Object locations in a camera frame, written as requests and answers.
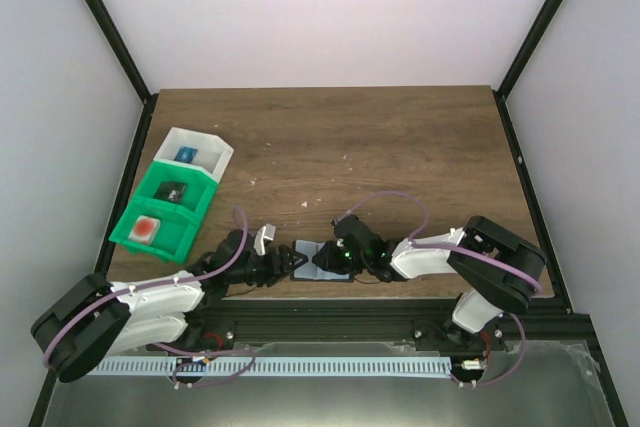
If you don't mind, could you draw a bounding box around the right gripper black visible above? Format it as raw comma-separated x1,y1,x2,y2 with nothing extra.
312,242,370,277

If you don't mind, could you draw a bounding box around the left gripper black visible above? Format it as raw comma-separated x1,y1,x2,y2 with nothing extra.
228,246,309,288

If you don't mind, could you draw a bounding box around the black leather card holder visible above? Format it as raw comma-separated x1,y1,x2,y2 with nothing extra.
290,239,353,282

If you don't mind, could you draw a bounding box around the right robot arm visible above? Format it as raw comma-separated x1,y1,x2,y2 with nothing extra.
310,215,547,350

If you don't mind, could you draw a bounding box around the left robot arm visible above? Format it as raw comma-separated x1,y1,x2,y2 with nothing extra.
30,230,308,383

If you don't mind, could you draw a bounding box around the dark card in bin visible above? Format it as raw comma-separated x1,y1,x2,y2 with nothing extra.
154,181,187,204

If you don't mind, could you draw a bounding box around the red and white card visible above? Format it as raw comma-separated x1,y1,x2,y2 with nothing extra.
128,215,161,245

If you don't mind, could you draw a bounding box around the blue card in bin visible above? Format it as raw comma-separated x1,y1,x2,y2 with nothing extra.
174,146,198,164

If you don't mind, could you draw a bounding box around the green plastic bin middle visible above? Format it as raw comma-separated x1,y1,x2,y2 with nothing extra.
133,161,218,221

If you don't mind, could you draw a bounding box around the green plastic bin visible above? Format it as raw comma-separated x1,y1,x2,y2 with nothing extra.
133,161,218,221
109,199,202,264

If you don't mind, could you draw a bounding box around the green plastic bin front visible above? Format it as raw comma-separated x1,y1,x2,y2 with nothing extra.
109,199,202,264

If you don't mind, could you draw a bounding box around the white plastic bin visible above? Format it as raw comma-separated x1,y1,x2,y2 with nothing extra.
153,127,234,183

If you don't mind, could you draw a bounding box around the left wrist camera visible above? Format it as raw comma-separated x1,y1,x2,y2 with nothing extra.
253,223,276,256

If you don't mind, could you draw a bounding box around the black aluminium frame rail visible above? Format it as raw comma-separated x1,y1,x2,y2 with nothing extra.
144,296,594,356

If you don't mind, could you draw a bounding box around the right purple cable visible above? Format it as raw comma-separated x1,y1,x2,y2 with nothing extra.
339,190,544,296

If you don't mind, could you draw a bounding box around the purple cable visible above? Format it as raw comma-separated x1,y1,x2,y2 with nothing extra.
42,205,256,368
339,190,544,296

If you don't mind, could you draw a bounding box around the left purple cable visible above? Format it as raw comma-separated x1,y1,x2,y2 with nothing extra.
42,205,256,368

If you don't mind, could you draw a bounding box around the light blue cable duct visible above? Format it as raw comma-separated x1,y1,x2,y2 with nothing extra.
90,356,452,379

